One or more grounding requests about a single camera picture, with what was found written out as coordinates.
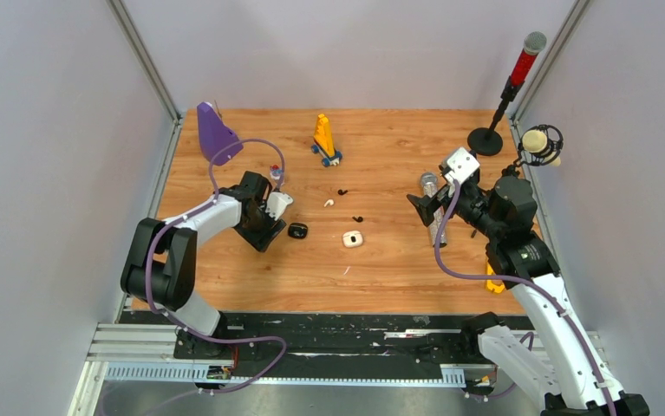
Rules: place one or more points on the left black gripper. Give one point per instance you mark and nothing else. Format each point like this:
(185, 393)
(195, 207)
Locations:
(262, 240)

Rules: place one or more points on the red microphone on stand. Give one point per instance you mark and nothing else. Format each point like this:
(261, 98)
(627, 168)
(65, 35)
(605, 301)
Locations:
(486, 141)

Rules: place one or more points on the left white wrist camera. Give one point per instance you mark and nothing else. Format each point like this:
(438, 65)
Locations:
(277, 203)

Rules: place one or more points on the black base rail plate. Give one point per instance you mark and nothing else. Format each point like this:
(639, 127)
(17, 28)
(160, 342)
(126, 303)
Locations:
(341, 347)

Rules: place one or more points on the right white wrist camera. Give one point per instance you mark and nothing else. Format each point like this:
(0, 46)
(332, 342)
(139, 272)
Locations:
(459, 166)

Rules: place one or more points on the purple plastic wedge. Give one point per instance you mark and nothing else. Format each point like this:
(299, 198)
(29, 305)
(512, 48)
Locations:
(218, 143)

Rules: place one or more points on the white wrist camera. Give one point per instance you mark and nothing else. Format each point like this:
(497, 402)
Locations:
(277, 203)
(459, 166)

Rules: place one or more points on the yellow plastic handle tool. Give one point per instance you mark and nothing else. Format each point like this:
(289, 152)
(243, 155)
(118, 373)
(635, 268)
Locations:
(493, 285)

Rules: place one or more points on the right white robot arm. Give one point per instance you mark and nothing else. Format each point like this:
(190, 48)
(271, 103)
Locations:
(575, 381)

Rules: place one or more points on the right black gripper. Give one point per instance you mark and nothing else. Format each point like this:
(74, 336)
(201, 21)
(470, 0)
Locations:
(426, 206)

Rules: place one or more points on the white earbud charging case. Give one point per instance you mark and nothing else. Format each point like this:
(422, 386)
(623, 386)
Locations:
(352, 239)

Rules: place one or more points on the yellow blue toy car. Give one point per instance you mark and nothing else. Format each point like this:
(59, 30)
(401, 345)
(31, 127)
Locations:
(323, 143)

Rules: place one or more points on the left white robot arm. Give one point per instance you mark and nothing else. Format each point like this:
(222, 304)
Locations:
(161, 262)

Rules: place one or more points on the glitter silver microphone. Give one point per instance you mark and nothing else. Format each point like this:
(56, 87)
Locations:
(429, 185)

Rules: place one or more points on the black earbud charging case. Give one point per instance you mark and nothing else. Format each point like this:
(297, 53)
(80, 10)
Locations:
(298, 230)

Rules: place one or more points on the beige microphone shock mount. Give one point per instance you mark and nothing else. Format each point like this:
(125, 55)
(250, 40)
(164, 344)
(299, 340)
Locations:
(541, 145)

